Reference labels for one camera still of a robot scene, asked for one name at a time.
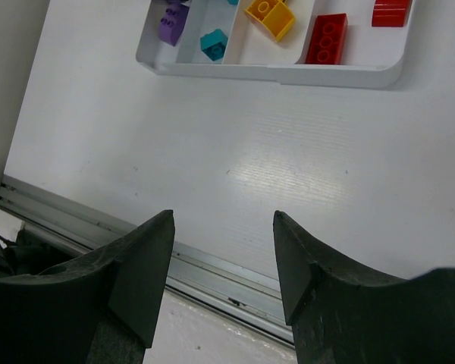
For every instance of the yellow butterfly lego brick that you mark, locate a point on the yellow butterfly lego brick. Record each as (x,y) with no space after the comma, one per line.
(273,16)

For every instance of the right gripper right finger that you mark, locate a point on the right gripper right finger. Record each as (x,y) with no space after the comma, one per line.
(341,311)

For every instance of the aluminium frame rail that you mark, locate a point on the aluminium frame rail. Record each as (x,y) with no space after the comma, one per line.
(152,262)

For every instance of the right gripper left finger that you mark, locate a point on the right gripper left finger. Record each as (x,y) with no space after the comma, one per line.
(60,315)

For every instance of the purple curved lego brick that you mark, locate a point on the purple curved lego brick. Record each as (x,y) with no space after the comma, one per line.
(173,22)

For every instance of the red rectangular lego brick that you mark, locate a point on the red rectangular lego brick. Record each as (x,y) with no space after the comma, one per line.
(390,13)

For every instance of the white divided sorting tray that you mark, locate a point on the white divided sorting tray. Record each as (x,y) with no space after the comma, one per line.
(372,57)

